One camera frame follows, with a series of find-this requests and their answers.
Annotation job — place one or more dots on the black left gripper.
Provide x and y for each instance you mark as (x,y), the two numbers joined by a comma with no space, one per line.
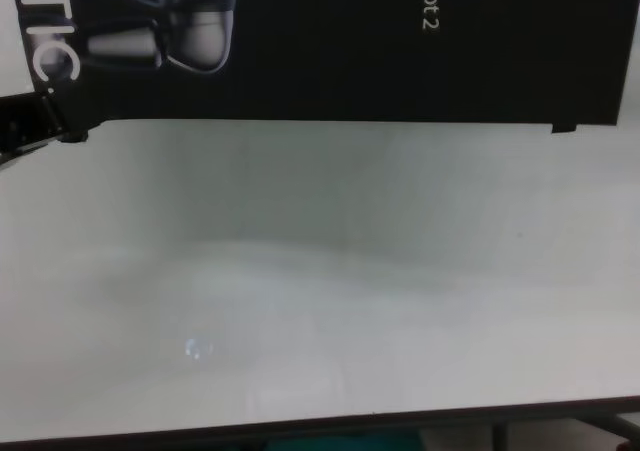
(22,123)

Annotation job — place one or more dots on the black robot print poster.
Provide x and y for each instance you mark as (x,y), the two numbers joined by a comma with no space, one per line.
(350,46)

